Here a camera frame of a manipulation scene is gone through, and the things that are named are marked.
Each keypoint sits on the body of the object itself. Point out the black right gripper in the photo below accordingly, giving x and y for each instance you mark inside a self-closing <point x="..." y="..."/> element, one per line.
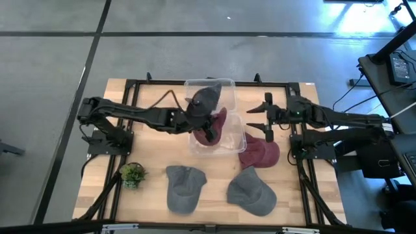
<point x="279" y="113"/>

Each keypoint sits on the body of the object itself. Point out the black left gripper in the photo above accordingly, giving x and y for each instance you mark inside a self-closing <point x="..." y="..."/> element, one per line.
<point x="195" y="123"/>

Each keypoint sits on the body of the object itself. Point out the grey baseball cap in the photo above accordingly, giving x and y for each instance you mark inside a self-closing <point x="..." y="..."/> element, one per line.
<point x="183" y="191"/>
<point x="250" y="195"/>
<point x="204" y="100"/>

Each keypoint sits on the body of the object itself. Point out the maroon baseball cap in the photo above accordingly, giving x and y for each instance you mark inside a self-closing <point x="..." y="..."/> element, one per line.
<point x="221" y="122"/>
<point x="260" y="154"/>

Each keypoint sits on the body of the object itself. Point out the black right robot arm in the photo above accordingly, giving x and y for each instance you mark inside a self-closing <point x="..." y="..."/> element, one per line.
<point x="351" y="122"/>

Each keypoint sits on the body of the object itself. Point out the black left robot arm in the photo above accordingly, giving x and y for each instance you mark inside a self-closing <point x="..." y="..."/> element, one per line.
<point x="139" y="113"/>

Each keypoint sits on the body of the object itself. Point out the clear plastic bin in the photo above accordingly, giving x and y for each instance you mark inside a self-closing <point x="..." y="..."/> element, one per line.
<point x="234" y="139"/>
<point x="229" y="92"/>

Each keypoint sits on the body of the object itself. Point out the small green potted plant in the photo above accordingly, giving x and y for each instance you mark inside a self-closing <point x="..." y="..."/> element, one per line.
<point x="132" y="175"/>

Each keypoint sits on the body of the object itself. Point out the black power strip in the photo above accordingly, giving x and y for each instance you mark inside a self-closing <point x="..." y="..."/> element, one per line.
<point x="359" y="83"/>

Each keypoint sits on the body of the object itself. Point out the black side desk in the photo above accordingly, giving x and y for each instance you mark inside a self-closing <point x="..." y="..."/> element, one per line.
<point x="383" y="91"/>

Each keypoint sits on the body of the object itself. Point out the black box under desk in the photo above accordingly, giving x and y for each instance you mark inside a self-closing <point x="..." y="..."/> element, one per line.
<point x="380" y="169"/>

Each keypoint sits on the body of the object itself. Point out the black desk with keyboard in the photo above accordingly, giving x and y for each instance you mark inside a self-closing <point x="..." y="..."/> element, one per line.
<point x="398" y="146"/>

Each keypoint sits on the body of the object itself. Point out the black power adapter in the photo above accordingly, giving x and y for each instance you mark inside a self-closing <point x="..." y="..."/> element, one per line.
<point x="399" y="68"/>

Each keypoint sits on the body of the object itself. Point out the black diagonal beam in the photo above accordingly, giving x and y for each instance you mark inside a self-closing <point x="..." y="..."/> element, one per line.
<point x="393" y="44"/>

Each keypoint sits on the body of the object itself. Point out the black keyboard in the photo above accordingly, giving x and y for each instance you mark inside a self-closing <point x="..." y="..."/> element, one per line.
<point x="411" y="165"/>

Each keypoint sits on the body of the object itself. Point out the black office chair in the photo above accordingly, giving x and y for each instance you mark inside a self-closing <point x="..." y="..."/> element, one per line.
<point x="399" y="204"/>

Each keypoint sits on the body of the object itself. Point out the black horizontal rig beam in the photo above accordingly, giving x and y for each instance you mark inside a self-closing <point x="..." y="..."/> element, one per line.
<point x="48" y="227"/>

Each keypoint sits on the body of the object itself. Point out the grey furniture leg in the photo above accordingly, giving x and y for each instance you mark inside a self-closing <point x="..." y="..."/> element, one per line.
<point x="9" y="148"/>

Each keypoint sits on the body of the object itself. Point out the black aluminium table frame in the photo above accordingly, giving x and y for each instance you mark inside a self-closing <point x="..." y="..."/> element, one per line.
<point x="156" y="82"/>

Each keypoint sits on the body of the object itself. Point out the silver metal bracket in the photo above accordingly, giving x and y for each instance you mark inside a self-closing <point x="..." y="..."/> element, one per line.
<point x="120" y="227"/>
<point x="300" y="230"/>

